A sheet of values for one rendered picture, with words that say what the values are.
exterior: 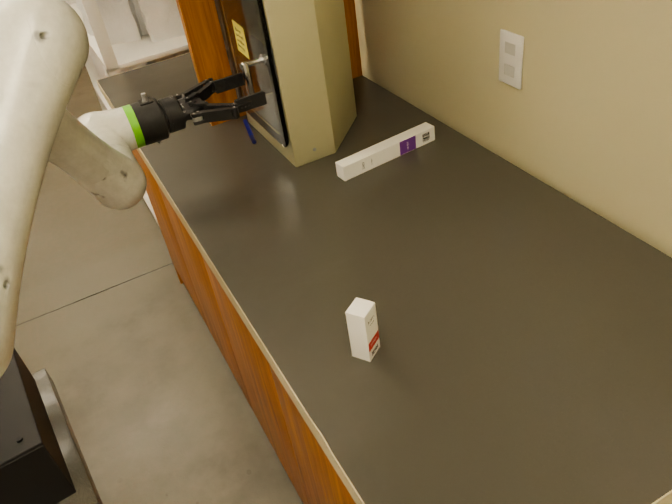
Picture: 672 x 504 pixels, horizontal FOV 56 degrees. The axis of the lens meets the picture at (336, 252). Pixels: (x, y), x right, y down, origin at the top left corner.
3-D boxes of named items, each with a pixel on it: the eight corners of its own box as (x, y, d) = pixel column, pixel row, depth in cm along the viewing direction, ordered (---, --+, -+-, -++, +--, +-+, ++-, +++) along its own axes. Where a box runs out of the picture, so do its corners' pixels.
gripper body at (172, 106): (163, 107, 132) (205, 94, 135) (152, 94, 138) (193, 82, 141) (173, 139, 136) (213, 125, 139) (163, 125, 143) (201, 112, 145)
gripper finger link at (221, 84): (217, 93, 147) (216, 92, 148) (245, 85, 149) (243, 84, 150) (214, 81, 145) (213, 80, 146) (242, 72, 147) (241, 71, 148)
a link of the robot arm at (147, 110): (140, 140, 142) (150, 155, 135) (122, 91, 135) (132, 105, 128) (165, 131, 144) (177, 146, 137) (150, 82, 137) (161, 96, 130)
